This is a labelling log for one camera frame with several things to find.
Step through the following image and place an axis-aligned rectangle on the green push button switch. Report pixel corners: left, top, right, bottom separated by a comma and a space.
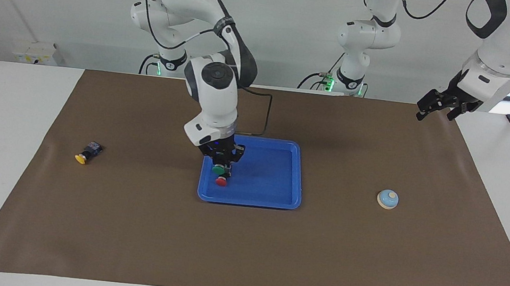
211, 161, 230, 177

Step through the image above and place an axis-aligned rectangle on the yellow push button switch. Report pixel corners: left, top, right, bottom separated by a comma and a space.
74, 139, 104, 167

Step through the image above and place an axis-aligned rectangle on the blue plastic tray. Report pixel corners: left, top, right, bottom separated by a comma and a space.
196, 131, 308, 212

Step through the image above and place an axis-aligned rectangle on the light blue call bell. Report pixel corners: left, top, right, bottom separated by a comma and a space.
376, 188, 401, 212

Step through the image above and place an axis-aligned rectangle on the brown table mat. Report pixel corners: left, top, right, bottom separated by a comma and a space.
0, 59, 510, 286

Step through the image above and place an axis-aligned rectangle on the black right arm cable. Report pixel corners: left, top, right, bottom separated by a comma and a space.
115, 0, 284, 138

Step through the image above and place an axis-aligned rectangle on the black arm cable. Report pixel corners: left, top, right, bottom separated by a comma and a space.
115, 0, 284, 138
399, 0, 455, 24

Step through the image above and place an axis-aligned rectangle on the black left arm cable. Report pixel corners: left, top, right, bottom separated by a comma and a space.
399, 0, 455, 24

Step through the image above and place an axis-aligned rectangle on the black right base cable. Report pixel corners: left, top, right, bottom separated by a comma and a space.
138, 52, 161, 77

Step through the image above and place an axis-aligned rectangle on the black base cable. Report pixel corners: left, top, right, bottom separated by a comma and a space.
297, 49, 337, 93
138, 52, 161, 77

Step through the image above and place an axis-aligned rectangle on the black left base cable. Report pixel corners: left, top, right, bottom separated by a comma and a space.
297, 49, 337, 93

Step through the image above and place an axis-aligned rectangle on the white wall socket box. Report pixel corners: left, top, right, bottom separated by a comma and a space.
11, 39, 60, 67

